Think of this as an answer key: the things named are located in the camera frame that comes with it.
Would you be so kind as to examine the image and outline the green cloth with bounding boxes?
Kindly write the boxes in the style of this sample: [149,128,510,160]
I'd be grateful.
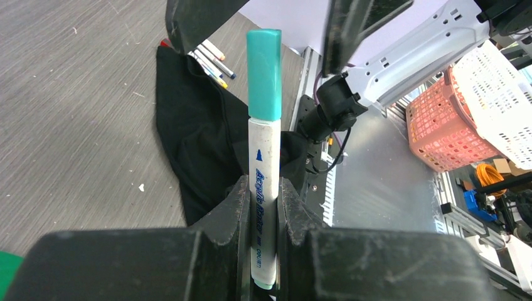
[0,251,23,300]

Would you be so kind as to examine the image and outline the white plastic basket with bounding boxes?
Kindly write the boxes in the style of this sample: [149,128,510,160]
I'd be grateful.
[452,41,531,170]

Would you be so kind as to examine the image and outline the teal pen cap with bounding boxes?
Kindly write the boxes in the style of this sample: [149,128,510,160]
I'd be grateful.
[246,29,282,122]

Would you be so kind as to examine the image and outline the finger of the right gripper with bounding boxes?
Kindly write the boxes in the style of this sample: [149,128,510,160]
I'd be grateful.
[164,0,248,54]
[322,0,413,77]

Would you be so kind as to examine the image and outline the orange coiled cable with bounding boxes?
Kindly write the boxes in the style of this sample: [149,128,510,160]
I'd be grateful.
[475,162,507,189]

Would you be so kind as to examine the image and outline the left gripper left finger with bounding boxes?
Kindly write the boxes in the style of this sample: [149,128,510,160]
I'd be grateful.
[4,176,252,300]

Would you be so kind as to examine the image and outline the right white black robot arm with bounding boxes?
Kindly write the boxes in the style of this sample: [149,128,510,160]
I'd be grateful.
[165,1,531,142]

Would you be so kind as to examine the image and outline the black cloth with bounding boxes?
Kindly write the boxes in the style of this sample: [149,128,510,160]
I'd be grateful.
[155,45,311,227]

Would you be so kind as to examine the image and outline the pink plastic basket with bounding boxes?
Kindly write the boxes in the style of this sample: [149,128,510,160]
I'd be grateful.
[406,67,499,172]

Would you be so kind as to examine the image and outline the white pen blue tip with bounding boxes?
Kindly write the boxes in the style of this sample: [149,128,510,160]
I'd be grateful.
[196,45,237,79]

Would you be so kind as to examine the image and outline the white pen red cap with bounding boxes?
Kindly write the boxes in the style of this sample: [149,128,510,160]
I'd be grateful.
[160,38,172,48]

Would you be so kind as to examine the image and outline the white pen yellow tip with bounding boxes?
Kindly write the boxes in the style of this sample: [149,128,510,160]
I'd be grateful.
[188,52,228,89]

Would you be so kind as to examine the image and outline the blue object on floor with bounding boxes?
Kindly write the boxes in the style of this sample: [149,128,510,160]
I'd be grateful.
[464,190,498,222]

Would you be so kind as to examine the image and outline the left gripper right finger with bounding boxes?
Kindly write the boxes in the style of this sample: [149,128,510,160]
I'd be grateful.
[276,178,498,300]

